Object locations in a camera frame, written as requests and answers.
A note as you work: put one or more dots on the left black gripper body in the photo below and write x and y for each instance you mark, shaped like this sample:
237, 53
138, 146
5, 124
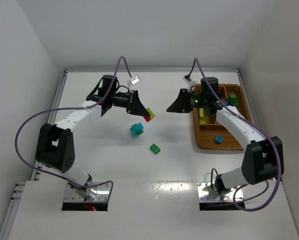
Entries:
132, 102

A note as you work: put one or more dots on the lime green red lego stack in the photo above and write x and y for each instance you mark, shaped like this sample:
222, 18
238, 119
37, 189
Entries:
151, 115

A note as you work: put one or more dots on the blue and green lego stack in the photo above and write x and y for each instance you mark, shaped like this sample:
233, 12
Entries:
136, 130

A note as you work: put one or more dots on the small dark green lego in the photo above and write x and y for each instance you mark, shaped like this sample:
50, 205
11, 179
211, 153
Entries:
233, 97

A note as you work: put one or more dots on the small cyan lego brick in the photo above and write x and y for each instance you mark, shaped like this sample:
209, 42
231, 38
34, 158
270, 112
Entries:
218, 139

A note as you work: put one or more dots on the green and lime curved legos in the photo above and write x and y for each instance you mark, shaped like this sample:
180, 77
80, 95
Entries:
235, 102

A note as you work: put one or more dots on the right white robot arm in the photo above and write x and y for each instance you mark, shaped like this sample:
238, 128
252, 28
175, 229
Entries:
263, 156

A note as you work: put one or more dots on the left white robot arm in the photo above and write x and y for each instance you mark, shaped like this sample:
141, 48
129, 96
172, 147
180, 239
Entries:
56, 148

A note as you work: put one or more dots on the wicker divided basket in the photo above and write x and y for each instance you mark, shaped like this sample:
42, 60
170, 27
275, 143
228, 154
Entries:
205, 134

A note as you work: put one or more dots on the green curved lego brick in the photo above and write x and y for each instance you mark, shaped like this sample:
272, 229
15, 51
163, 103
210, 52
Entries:
155, 149

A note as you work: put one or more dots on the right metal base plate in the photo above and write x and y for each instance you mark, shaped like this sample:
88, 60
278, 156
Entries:
208, 196

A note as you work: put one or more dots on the metal base plate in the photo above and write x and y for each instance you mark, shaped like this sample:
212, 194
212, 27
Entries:
208, 196
97, 194

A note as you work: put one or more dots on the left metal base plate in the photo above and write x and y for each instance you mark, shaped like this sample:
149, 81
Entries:
97, 194

